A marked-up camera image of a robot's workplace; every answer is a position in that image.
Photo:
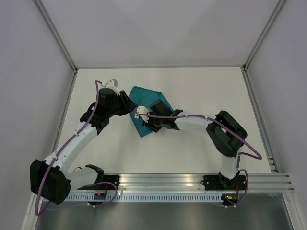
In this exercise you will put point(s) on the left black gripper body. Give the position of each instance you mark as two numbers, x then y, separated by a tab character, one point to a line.
120	103

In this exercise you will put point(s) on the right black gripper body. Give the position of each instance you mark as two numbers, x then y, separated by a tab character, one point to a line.
155	123

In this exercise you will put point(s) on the teal cloth napkin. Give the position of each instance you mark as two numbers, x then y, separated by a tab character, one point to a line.
144	97

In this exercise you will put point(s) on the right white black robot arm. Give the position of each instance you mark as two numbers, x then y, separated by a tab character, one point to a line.
224	131

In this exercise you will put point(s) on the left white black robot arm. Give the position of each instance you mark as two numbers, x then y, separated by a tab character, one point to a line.
50	178

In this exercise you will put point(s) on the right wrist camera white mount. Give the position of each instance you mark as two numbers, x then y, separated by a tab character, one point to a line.
142	112

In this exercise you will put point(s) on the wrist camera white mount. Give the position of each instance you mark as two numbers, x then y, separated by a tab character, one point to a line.
111	84
142	112

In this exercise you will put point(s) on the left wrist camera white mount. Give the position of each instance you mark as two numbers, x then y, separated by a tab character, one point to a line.
111	84

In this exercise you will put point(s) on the left table edge rail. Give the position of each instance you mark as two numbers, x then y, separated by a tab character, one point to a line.
65	99

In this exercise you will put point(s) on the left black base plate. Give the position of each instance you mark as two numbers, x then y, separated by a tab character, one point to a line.
114	179

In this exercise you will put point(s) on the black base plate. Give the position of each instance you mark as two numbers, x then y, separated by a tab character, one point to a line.
221	183
114	179

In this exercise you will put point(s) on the white slotted cable duct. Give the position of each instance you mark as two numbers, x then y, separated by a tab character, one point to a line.
145	197

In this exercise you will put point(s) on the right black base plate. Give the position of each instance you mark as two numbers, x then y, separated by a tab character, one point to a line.
221	183

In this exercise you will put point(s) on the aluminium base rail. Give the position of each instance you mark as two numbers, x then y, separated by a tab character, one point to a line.
190	182

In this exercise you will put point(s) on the left aluminium frame post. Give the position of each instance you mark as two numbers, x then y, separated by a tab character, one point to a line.
49	23

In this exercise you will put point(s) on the aluminium frame post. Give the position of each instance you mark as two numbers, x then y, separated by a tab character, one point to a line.
49	23
268	25

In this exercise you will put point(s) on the right aluminium frame post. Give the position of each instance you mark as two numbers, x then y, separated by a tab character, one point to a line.
268	25

